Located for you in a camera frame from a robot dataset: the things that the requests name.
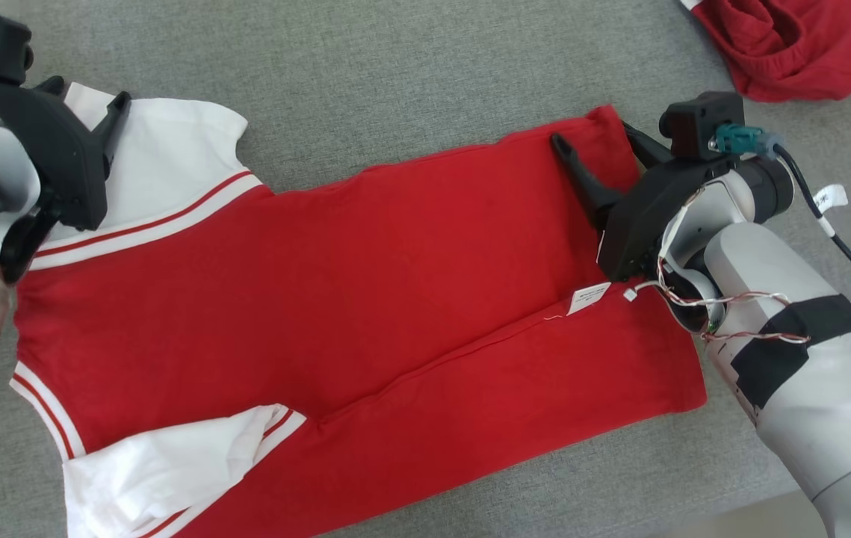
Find red white twisted wire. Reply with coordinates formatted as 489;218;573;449
649;187;812;346

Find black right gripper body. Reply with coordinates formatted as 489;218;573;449
597;153;740;283

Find black tape patch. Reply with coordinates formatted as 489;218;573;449
730;294;851;409

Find red white-sleeved shirt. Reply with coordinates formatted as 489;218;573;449
8;82;708;538

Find red shorts with white stripes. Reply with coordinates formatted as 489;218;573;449
679;0;851;103

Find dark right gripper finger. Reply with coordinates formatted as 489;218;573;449
550;132;625;230
622;121;672;170

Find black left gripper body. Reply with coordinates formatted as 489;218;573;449
0;84;110;232

